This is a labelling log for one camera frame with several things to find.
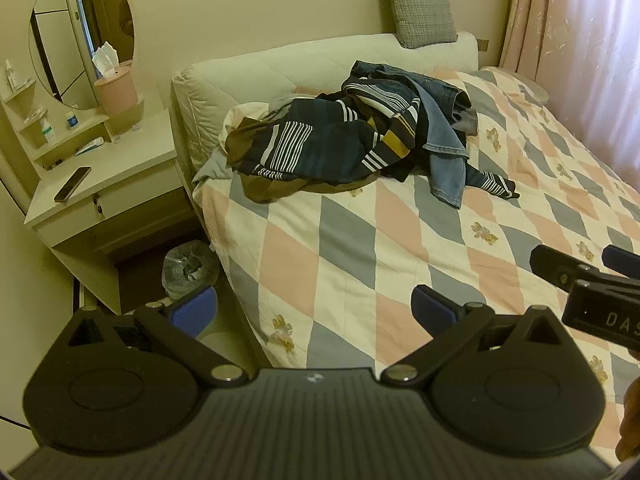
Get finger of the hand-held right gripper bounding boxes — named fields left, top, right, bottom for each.
left=601, top=244, right=640, bottom=281
left=530, top=244, right=608, bottom=293

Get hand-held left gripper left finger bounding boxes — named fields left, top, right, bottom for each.
left=65, top=285, right=247, bottom=387

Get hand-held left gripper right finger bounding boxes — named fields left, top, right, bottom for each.
left=380, top=285, right=565, bottom=387

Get navy striped shirt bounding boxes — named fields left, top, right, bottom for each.
left=227, top=62, right=521, bottom=201

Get person's right forearm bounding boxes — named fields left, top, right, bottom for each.
left=620, top=374, right=640, bottom=463

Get trash bin with plastic bag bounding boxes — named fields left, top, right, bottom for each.
left=163, top=240, right=219, bottom=301

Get brown garment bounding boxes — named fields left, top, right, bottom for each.
left=225, top=117, right=381, bottom=204

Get grey cloth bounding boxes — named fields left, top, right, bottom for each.
left=192, top=151, right=234, bottom=184

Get cream dressing table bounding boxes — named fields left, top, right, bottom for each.
left=0, top=77, right=201, bottom=316

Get blue denim jeans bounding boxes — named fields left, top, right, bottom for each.
left=350, top=60, right=478, bottom=209

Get smartphone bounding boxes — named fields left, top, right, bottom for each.
left=54, top=166, right=92, bottom=204

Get white cream tube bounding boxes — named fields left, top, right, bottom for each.
left=75, top=136, right=106, bottom=157

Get pink curtain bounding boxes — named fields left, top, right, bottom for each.
left=500, top=0, right=640, bottom=196

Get pink tissue box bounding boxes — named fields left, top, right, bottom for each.
left=94, top=60, right=139, bottom=117

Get cream padded headboard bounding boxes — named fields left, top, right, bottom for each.
left=171, top=31, right=480, bottom=171

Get white tissue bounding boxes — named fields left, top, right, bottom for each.
left=91, top=42, right=120, bottom=80

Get grey plaid pillow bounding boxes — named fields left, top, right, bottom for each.
left=378, top=0, right=459, bottom=50

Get oval mirror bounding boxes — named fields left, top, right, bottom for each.
left=28, top=0, right=136, bottom=110

